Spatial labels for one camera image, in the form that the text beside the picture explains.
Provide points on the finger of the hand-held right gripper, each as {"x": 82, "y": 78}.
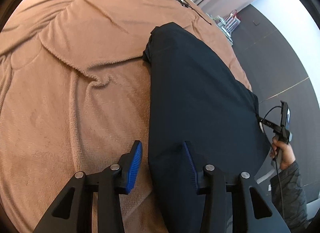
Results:
{"x": 267, "y": 123}

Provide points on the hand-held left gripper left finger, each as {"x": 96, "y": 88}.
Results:
{"x": 135, "y": 165}

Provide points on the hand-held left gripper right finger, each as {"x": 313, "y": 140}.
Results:
{"x": 190, "y": 165}

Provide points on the black pants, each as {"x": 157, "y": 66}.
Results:
{"x": 200, "y": 98}

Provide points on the person's right forearm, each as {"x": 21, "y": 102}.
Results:
{"x": 290, "y": 193}

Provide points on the person's right hand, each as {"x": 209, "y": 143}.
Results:
{"x": 285, "y": 155}

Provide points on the cream nightstand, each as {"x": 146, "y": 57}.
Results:
{"x": 228, "y": 38}

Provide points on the brown fleece blanket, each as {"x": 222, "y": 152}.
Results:
{"x": 62, "y": 98}

